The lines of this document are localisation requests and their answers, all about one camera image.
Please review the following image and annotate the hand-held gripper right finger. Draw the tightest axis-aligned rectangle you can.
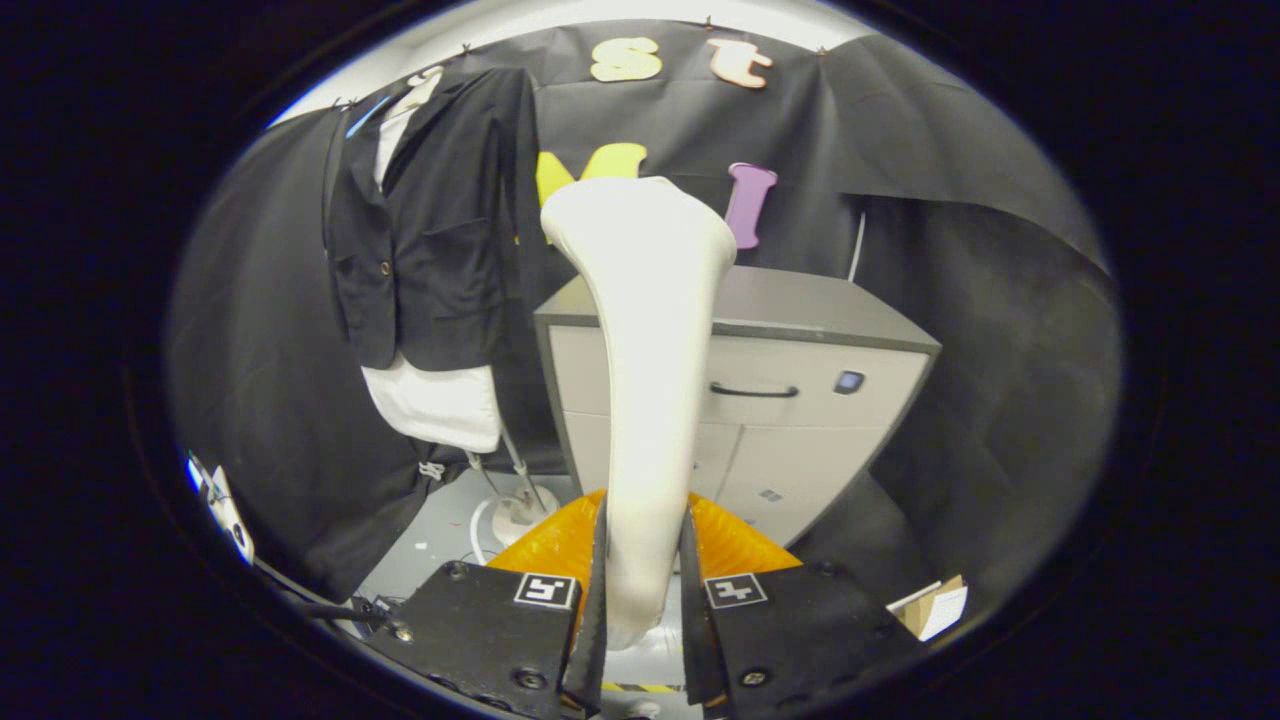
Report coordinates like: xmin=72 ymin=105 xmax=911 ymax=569
xmin=680 ymin=490 xmax=921 ymax=717

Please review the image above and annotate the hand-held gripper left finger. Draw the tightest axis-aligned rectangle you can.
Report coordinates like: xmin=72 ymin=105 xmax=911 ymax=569
xmin=365 ymin=490 xmax=609 ymax=717

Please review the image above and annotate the white garment steamer head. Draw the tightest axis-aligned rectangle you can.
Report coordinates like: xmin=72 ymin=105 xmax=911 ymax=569
xmin=540 ymin=176 xmax=738 ymax=651

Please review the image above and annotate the black suit jacket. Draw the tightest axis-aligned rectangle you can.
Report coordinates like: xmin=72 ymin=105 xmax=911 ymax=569
xmin=325 ymin=68 xmax=542 ymax=373

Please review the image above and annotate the white steamer base with poles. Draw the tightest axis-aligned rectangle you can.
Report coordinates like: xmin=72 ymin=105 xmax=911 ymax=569
xmin=465 ymin=430 xmax=563 ymax=548

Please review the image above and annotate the open cardboard box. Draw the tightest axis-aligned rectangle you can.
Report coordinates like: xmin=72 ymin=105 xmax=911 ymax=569
xmin=885 ymin=574 xmax=969 ymax=643

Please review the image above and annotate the grey cabinet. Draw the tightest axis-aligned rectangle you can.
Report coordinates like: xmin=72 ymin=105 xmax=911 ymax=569
xmin=533 ymin=265 xmax=942 ymax=549

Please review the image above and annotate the white hanger ironing form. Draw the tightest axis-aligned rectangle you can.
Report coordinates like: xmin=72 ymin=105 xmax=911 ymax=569
xmin=360 ymin=65 xmax=504 ymax=454

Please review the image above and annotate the white power strip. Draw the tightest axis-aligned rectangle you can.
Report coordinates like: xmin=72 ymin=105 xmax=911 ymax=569
xmin=188 ymin=452 xmax=258 ymax=567

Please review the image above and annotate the black backdrop cloth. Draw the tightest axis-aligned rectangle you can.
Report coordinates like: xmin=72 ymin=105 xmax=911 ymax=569
xmin=168 ymin=20 xmax=1123 ymax=613

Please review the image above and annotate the thin black floor cable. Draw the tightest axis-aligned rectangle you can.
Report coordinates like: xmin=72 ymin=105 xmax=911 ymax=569
xmin=255 ymin=560 xmax=397 ymax=629

